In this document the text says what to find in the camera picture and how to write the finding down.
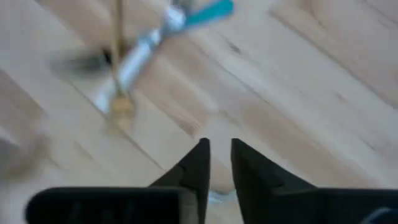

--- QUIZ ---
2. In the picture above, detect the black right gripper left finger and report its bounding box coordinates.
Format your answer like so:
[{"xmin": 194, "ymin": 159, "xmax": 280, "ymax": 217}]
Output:
[{"xmin": 24, "ymin": 138, "xmax": 211, "ymax": 224}]

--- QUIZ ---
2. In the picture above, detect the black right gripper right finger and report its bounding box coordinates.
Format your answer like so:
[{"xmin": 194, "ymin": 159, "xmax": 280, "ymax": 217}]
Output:
[{"xmin": 231, "ymin": 138, "xmax": 398, "ymax": 224}]

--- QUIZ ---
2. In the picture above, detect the gold fork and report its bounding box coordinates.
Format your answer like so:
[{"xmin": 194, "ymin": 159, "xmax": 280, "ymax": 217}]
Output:
[{"xmin": 107, "ymin": 0, "xmax": 137, "ymax": 133}]

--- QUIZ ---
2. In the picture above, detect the black fork teal handle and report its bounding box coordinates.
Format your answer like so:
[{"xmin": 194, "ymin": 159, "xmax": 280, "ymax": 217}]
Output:
[{"xmin": 185, "ymin": 0, "xmax": 234, "ymax": 27}]

